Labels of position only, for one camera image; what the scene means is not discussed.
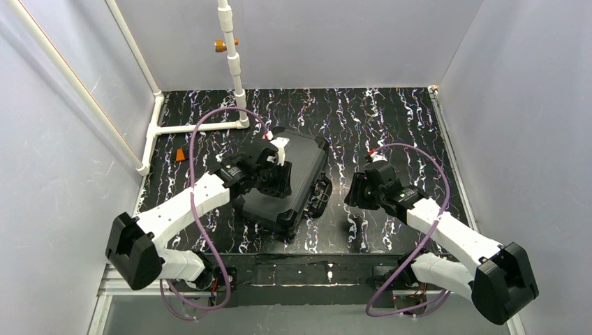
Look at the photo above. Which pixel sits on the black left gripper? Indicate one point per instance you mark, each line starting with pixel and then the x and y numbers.
pixel 276 183

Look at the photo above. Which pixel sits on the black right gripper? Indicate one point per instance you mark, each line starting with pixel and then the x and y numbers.
pixel 359 195

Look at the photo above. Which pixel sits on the black poker set case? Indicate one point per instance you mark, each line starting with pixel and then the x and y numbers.
pixel 294 190

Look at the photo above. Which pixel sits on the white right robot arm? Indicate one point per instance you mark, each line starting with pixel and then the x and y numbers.
pixel 498 279

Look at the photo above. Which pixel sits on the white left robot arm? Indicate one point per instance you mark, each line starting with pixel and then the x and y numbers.
pixel 137 244

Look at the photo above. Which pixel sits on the small orange black object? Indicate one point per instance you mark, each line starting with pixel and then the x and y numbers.
pixel 181 155

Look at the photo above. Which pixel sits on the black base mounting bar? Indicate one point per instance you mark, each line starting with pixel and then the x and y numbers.
pixel 306 279

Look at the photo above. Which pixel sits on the orange valve knob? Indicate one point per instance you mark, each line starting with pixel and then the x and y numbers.
pixel 220 46

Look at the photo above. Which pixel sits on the white PVC pipe stand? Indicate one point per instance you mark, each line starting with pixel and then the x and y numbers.
pixel 226 23

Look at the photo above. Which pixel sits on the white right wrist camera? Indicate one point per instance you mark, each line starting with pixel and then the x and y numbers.
pixel 375 155

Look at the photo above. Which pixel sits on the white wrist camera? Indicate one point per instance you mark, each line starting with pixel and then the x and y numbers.
pixel 375 155
pixel 279 144

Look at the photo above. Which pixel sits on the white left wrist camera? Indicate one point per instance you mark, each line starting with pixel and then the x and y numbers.
pixel 279 144

